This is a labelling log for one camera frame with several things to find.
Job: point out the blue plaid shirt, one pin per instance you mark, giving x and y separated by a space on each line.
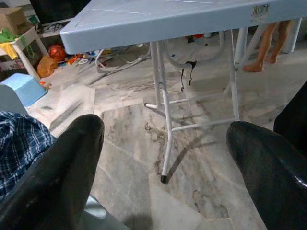
21 143

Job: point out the orange ball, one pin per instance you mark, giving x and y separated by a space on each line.
57 51

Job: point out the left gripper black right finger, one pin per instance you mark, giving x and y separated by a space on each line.
271 179

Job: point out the light blue plastic stool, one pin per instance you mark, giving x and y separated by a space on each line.
26 88

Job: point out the green toy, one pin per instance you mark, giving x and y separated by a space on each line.
7 36

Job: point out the baby bouncer with white frame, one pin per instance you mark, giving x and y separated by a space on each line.
115 64

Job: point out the light blue folding table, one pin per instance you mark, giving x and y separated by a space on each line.
144 24

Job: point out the yellow hanging cloth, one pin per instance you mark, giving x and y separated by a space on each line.
8 50

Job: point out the barefoot child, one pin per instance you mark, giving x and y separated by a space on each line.
268 43

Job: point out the pale blue kids chair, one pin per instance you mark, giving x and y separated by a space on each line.
9 100

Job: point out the brown cardboard box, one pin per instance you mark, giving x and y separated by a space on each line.
13 20

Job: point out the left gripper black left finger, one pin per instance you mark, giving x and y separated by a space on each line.
55 179

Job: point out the white television stand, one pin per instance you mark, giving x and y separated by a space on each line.
55 28

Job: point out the black television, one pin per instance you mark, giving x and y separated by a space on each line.
55 9

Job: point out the black shirt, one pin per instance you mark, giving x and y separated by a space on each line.
295 119

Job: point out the orange plastic bag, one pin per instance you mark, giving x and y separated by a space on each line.
46 67

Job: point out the barcode sticker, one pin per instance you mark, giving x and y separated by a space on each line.
260 10

